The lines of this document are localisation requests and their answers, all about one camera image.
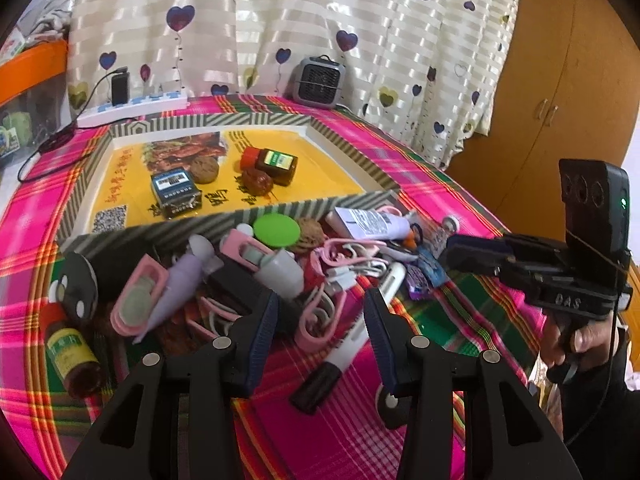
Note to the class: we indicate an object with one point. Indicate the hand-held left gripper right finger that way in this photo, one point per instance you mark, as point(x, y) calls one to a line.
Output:
point(380, 340)

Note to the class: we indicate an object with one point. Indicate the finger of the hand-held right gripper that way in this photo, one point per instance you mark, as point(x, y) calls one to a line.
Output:
point(470, 265)
point(475, 244)

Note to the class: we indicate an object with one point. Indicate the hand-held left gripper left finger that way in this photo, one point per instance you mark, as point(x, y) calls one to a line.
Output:
point(262, 340)

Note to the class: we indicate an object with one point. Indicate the blue candy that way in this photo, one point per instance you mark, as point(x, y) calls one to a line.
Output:
point(430, 265)

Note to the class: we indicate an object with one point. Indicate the purple candy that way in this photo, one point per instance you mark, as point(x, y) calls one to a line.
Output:
point(416, 282)

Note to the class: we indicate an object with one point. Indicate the black disc with silver dots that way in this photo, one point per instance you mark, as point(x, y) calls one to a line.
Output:
point(392, 410)

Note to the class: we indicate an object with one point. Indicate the white marker pen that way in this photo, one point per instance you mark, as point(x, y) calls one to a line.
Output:
point(320, 387)

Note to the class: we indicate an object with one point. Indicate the pile of pink clips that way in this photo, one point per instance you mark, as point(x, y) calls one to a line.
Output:
point(235, 246)

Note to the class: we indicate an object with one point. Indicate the glossy red date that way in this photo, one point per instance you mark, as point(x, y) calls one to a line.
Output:
point(257, 181)

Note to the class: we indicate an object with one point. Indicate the small black box blue label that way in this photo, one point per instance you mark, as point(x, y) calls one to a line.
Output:
point(175, 192)

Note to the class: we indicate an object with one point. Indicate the brown bottle with green label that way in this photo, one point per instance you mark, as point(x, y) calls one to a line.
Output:
point(275, 165)

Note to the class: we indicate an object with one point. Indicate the walnut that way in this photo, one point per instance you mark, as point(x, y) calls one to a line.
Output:
point(205, 170)
point(307, 235)

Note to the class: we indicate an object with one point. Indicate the striped cardboard tray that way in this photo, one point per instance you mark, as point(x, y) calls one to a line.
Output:
point(225, 120)

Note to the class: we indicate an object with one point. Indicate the person's right forearm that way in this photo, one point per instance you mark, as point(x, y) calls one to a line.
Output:
point(617, 400)

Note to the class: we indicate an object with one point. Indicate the person's right hand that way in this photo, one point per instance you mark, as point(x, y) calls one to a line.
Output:
point(592, 340)

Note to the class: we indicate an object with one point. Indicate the white mushroom-shaped knob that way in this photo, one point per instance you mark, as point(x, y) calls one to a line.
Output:
point(452, 223)

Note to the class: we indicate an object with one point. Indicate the clear packet with brown sweet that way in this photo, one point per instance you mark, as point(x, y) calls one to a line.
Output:
point(439, 237)

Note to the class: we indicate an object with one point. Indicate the black rectangular case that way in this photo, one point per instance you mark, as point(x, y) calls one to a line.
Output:
point(235, 285)

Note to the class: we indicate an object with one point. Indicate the small white jar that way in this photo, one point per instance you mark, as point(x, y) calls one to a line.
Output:
point(282, 272)

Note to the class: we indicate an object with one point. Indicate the red candy packet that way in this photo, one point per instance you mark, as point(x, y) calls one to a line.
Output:
point(315, 272)

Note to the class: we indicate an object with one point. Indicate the pink green plaid tablecloth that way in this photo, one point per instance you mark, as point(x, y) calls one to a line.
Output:
point(350, 435)

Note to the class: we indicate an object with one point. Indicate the lavender cone-shaped toy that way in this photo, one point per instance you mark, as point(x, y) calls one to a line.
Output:
point(175, 290)

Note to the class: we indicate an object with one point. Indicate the lavender cream tube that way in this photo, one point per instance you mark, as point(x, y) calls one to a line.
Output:
point(370, 222)

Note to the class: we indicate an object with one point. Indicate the green round lid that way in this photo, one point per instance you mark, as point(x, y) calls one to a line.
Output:
point(275, 230)

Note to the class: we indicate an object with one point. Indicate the brown wooden wardrobe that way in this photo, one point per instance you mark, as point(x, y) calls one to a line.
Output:
point(565, 85)

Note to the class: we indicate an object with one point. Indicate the yellow printed food flyer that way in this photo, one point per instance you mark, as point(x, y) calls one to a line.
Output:
point(310, 160)

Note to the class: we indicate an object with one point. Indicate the brown bottle with yellow label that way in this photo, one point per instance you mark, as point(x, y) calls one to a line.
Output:
point(70, 355)

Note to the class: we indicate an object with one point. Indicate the black disc with white spots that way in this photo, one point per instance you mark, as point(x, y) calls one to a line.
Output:
point(75, 280)

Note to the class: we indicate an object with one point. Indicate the small grey fan heater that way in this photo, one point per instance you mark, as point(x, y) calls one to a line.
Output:
point(317, 82)

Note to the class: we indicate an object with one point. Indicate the white blue power strip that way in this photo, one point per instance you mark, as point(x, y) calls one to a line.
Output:
point(140, 107)

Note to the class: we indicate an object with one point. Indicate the black plug-in charger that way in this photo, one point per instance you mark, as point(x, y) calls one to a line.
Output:
point(120, 90)

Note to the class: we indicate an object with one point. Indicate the striped heart print curtain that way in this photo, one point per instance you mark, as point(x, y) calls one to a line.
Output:
point(300, 10)

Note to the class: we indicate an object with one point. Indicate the clear container with orange lid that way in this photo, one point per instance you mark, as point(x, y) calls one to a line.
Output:
point(35, 60)

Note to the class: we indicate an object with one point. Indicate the white cloth bundle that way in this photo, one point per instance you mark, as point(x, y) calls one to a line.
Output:
point(50, 17)

